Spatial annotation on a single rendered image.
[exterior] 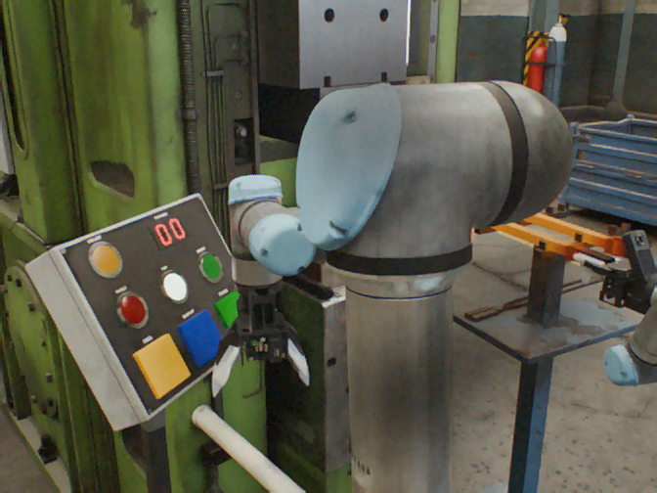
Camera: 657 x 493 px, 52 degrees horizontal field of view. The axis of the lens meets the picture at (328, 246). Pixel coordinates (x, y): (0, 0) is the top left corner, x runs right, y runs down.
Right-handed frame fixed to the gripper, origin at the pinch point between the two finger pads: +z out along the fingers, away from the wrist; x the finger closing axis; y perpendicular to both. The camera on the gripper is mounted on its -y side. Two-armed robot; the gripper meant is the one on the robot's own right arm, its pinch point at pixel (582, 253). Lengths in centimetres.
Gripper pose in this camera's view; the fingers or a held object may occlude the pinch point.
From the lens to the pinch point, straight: 160.6
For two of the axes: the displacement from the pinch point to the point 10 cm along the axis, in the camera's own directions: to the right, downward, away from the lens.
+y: 0.0, 9.4, 3.3
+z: -4.9, -2.9, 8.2
